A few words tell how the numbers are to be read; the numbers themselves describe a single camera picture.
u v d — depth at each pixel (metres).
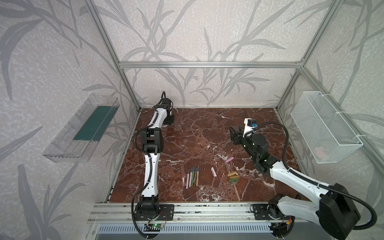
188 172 0.86
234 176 0.87
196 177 0.85
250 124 0.65
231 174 0.87
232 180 0.85
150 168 0.67
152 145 0.69
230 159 0.92
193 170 0.87
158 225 0.70
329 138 0.61
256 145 0.59
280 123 1.16
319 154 0.72
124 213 0.75
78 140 0.63
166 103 0.93
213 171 0.87
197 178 0.84
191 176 0.85
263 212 0.74
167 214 0.73
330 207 0.39
